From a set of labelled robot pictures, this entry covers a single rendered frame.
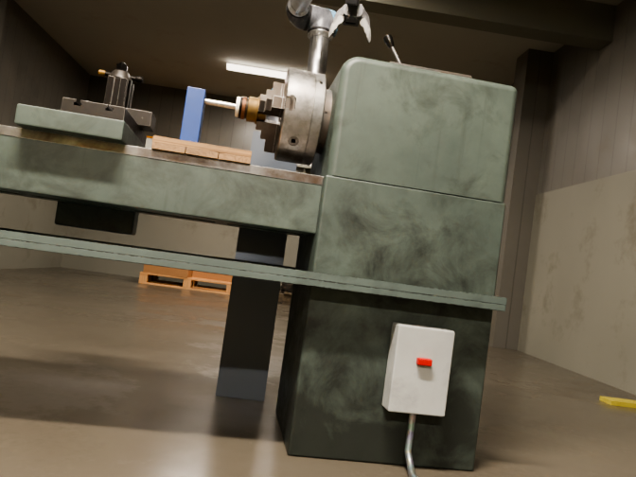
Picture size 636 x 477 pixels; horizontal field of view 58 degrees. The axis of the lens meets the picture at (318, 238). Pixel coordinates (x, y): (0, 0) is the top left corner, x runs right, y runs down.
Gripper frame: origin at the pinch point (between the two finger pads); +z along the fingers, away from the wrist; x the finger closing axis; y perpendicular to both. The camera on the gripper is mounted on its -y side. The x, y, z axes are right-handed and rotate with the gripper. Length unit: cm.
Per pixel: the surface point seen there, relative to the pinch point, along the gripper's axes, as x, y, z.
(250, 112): 29.4, -16.2, 35.3
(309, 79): 10.7, -21.6, 23.3
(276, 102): 19.9, -24.6, 33.3
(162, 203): 49, -32, 71
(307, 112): 9.8, -25.0, 35.2
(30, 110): 87, -45, 51
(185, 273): 191, 587, 116
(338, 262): -6, -28, 82
